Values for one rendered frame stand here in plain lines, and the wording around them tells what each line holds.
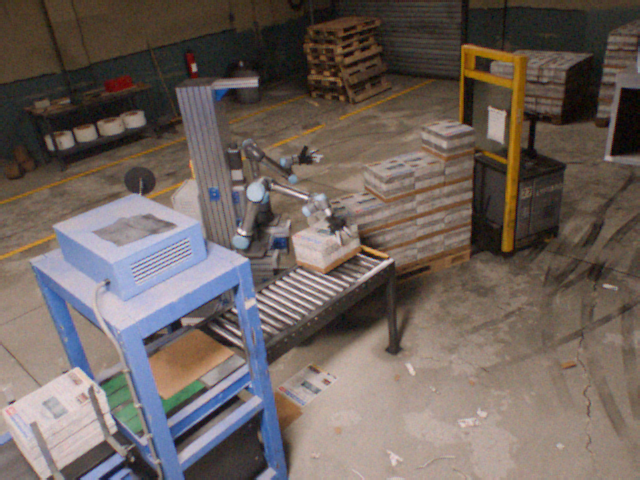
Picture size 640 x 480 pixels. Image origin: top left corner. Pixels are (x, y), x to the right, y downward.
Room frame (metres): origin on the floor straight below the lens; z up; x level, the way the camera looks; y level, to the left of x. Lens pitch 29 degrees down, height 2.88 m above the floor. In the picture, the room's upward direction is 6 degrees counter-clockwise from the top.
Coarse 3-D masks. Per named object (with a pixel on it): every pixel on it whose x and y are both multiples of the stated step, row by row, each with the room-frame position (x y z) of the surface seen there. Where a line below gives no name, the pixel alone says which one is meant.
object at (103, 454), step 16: (0, 448) 2.05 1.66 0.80; (16, 448) 2.04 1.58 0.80; (96, 448) 1.98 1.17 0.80; (112, 448) 1.97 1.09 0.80; (128, 448) 1.97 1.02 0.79; (0, 464) 1.95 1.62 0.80; (16, 464) 1.94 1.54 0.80; (80, 464) 1.89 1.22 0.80; (96, 464) 1.89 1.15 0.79; (112, 464) 1.88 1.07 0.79
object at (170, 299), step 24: (48, 264) 2.49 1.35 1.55; (216, 264) 2.31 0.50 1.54; (72, 288) 2.23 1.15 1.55; (168, 288) 2.15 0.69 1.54; (192, 288) 2.12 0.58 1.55; (216, 288) 2.19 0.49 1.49; (120, 312) 1.99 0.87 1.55; (144, 312) 1.97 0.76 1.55; (168, 312) 2.01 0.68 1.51; (144, 336) 1.93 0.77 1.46
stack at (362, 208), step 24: (360, 192) 4.53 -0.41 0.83; (432, 192) 4.41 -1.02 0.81; (312, 216) 4.27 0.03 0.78; (336, 216) 4.12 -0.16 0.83; (360, 216) 4.15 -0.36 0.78; (384, 216) 4.24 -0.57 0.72; (408, 216) 4.32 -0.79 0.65; (432, 216) 4.40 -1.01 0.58; (360, 240) 4.14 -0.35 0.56; (384, 240) 4.22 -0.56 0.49; (408, 240) 4.31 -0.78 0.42; (432, 240) 4.40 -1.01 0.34; (432, 264) 4.40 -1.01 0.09; (384, 288) 4.22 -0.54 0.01
